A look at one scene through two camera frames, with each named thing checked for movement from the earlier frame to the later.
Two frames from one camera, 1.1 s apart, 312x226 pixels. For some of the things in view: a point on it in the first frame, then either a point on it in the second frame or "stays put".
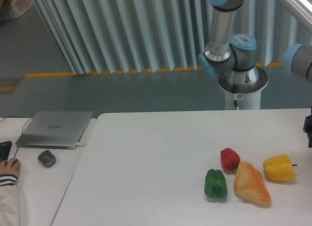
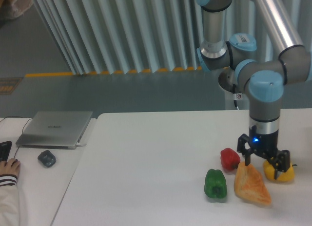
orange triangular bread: [249, 185] stays put
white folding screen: [107, 32] stays put
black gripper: [307, 127] -> [265, 144]
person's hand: [11, 166] stays put
